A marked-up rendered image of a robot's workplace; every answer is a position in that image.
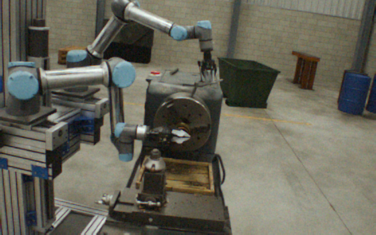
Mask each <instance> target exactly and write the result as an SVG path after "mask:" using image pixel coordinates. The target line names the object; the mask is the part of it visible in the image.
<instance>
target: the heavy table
mask: <svg viewBox="0 0 376 235"><path fill-rule="evenodd" d="M292 54H294V55H296V56H298V57H297V63H296V70H295V76H294V79H293V82H291V83H293V84H298V85H301V87H298V88H300V89H310V90H313V89H312V88H313V85H314V79H315V73H316V69H317V65H318V62H319V61H320V58H318V57H317V56H312V55H311V54H306V53H305V52H297V51H292ZM302 61H303V62H302ZM311 64H312V65H311ZM301 67H302V68H301ZM310 67H311V68H310ZM309 72H310V73H309ZM300 73H301V74H300ZM309 75H310V76H309ZM308 78H309V79H308ZM298 81H299V82H298ZM307 84H308V85H307ZM306 87H307V88H306Z"/></svg>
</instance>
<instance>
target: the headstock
mask: <svg viewBox="0 0 376 235"><path fill-rule="evenodd" d="M155 71H159V72H160V73H162V74H161V76H160V77H157V79H153V80H151V81H150V82H149V83H148V86H147V89H146V99H145V102H144V121H143V126H150V130H151V129H154V117H155V115H156V113H157V110H158V107H159V105H160V103H161V102H162V101H163V100H164V99H165V98H166V97H169V96H171V95H173V94H175V93H191V92H192V89H193V87H184V86H183V84H189V85H194V83H195V82H198V85H203V84H206V83H207V82H206V80H205V79H204V77H203V75H202V74H201V77H202V79H203V81H204V82H199V81H200V74H199V73H191V72H185V71H179V70H178V71H177V72H176V73H175V74H173V75H170V72H171V71H173V70H169V69H161V70H159V69H157V70H155ZM152 77H155V76H152ZM212 86H214V87H211V86H209V85H206V86H204V87H203V88H200V87H198V88H197V90H196V93H195V94H194V95H196V96H198V97H200V98H201V99H202V100H203V101H204V102H205V104H206V105H207V107H208V109H209V112H210V115H211V134H210V135H209V138H208V139H207V141H206V142H205V143H204V144H203V145H202V146H201V147H199V148H198V149H196V150H194V151H192V152H204V153H214V152H215V151H216V142H217V137H218V128H219V122H220V114H221V108H222V99H223V94H222V90H221V88H220V84H219V82H217V83H213V84H212ZM205 87H209V88H205ZM183 123H186V124H188V123H189V120H188V119H187V118H183ZM142 144H143V145H144V146H149V147H155V148H166V149H169V148H167V147H166V146H158V142H152V141H146V140H145V141H142Z"/></svg>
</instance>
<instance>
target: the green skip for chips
mask: <svg viewBox="0 0 376 235"><path fill-rule="evenodd" d="M217 59H218V64H219V79H223V81H220V88H221V90H222V94H223V97H224V98H226V100H225V104H226V105H227V106H228V107H249V108H260V109H266V108H267V105H268V103H267V99H268V97H269V94H270V92H271V89H272V88H273V85H274V84H275V79H276V78H277V75H278V73H281V71H278V70H275V69H273V68H271V67H269V66H266V65H264V64H262V63H259V62H257V61H254V60H242V59H234V58H220V57H217Z"/></svg>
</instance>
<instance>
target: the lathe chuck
mask: <svg viewBox="0 0 376 235"><path fill-rule="evenodd" d="M193 97H194V98H192V97H191V95H188V94H177V95H173V96H171V97H167V98H166V99H165V100H164V101H163V102H162V103H161V104H160V105H159V107H158V110H157V113H156V115H155V117H154V129H155V128H158V127H160V126H175V125H174V123H173V119H172V117H171V115H170V113H169V111H168V109H167V106H168V105H167V101H170V100H173V101H174V103H175V105H176V106H177V110H178V112H179V114H180V116H181V117H182V118H187V119H188V120H189V121H190V123H198V124H210V131H207V134H203V133H199V134H194V135H193V136H191V135H190V139H188V140H186V141H184V142H182V143H180V144H178V143H177V144H176V145H175V146H174V147H173V149H172V151H174V152H192V151H194V150H196V149H198V148H199V147H201V146H202V145H203V144H204V143H205V142H206V141H207V139H208V138H209V135H210V134H211V127H212V120H211V115H210V112H209V109H208V108H207V106H206V105H205V103H204V102H203V101H202V100H200V99H199V98H198V97H195V96H193Z"/></svg>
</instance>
